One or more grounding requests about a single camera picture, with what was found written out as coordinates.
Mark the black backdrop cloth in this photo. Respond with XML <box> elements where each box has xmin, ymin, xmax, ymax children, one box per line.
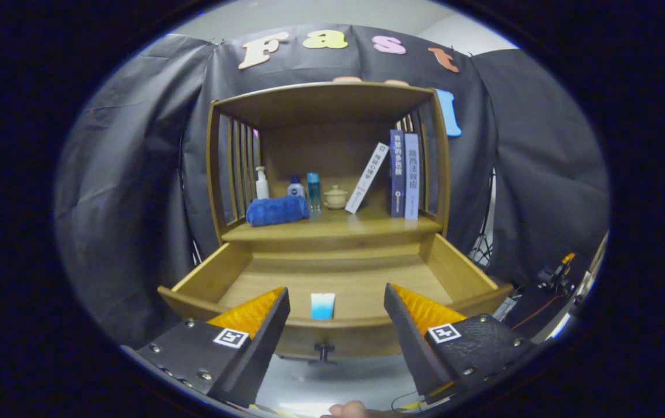
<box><xmin>54</xmin><ymin>23</ymin><xmax>610</xmax><ymax>349</ymax></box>

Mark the black and orange tool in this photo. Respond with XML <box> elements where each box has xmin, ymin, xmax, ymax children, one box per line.
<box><xmin>536</xmin><ymin>251</ymin><xmax>577</xmax><ymax>297</ymax></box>

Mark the light blue tube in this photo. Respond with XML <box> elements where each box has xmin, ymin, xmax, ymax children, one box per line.
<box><xmin>310</xmin><ymin>293</ymin><xmax>336</xmax><ymax>320</ymax></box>

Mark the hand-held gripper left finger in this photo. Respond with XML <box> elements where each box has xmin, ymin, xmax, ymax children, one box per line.
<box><xmin>121</xmin><ymin>287</ymin><xmax>291</xmax><ymax>408</ymax></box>

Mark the wooden cabinet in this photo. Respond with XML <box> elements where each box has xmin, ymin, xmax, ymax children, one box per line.
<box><xmin>206</xmin><ymin>81</ymin><xmax>451</xmax><ymax>244</ymax></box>

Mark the slim teal bottle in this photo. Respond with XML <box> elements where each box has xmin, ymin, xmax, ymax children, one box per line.
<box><xmin>307</xmin><ymin>172</ymin><xmax>321</xmax><ymax>212</ymax></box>

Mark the blue folded towel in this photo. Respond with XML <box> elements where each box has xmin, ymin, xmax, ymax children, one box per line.
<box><xmin>245</xmin><ymin>195</ymin><xmax>310</xmax><ymax>228</ymax></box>

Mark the pale lilac book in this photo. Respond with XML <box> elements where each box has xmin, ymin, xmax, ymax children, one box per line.
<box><xmin>404</xmin><ymin>133</ymin><xmax>420</xmax><ymax>221</ymax></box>

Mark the black tripod stand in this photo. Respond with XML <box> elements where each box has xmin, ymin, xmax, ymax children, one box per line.
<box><xmin>469</xmin><ymin>168</ymin><xmax>496</xmax><ymax>268</ymax></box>

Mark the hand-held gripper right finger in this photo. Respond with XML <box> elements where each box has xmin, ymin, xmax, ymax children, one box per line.
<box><xmin>384</xmin><ymin>283</ymin><xmax>536</xmax><ymax>405</ymax></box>

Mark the dark blue book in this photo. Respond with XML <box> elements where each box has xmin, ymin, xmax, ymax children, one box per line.
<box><xmin>389</xmin><ymin>129</ymin><xmax>406</xmax><ymax>218</ymax></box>

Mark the wooden drawer with black knob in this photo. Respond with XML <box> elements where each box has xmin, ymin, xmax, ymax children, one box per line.
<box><xmin>157</xmin><ymin>233</ymin><xmax>514</xmax><ymax>366</ymax></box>

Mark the red cable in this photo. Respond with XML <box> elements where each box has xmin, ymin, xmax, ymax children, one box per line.
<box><xmin>509</xmin><ymin>293</ymin><xmax>562</xmax><ymax>331</ymax></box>

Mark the white book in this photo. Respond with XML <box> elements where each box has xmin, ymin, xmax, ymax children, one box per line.
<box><xmin>345</xmin><ymin>142</ymin><xmax>390</xmax><ymax>214</ymax></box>

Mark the beige lidded teacup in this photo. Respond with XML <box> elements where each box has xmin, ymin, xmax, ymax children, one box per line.
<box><xmin>323</xmin><ymin>185</ymin><xmax>349</xmax><ymax>210</ymax></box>

